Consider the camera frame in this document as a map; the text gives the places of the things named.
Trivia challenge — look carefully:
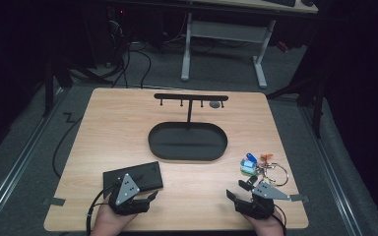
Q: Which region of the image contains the black keyboard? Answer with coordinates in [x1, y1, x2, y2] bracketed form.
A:
[263, 0, 297, 8]

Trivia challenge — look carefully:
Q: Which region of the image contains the black metal stand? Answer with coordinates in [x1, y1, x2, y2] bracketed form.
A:
[41, 53, 74, 118]
[267, 77, 327, 140]

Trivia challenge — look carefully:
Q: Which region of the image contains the metal floor rail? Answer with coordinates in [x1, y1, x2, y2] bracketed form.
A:
[0, 88, 65, 230]
[298, 103, 364, 236]

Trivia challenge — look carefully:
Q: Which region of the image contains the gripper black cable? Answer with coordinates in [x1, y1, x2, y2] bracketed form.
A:
[85, 182, 120, 236]
[273, 204, 288, 236]

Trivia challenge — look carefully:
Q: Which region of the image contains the black computer tower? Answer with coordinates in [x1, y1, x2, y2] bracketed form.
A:
[82, 4, 131, 69]

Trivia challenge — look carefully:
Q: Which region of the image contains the white metal frame desk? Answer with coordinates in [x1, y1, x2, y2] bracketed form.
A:
[180, 0, 320, 89]

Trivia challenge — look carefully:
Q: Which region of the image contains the black floor cable bundle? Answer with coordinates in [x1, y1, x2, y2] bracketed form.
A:
[110, 38, 132, 89]

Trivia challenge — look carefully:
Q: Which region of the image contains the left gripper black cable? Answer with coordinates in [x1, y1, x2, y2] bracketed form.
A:
[85, 182, 120, 236]

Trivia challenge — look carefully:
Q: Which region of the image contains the person's right hand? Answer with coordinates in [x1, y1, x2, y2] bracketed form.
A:
[242, 211, 285, 236]

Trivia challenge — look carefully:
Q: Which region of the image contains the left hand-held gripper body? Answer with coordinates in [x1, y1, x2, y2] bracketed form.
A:
[107, 172, 151, 216]

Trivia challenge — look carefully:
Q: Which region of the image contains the grey tape piece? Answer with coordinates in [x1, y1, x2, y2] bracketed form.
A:
[41, 197, 66, 207]
[289, 194, 310, 203]

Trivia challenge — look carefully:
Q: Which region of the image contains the keyring with colourful keys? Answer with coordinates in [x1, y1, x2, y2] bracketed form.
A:
[239, 152, 290, 188]

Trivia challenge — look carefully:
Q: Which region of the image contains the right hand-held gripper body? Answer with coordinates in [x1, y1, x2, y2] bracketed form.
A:
[234, 180, 291, 220]

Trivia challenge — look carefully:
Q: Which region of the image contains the long black floor cable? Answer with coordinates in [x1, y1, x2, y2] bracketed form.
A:
[51, 112, 84, 180]

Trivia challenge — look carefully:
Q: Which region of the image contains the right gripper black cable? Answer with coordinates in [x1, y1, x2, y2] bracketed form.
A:
[273, 204, 288, 236]

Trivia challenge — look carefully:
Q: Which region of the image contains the person's left hand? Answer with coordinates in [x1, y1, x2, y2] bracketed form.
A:
[90, 196, 139, 236]

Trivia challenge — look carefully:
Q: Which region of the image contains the black wallet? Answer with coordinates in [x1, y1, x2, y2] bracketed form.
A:
[102, 160, 164, 200]

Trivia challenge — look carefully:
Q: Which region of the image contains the black key holder with tray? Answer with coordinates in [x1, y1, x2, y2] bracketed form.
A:
[148, 92, 229, 162]

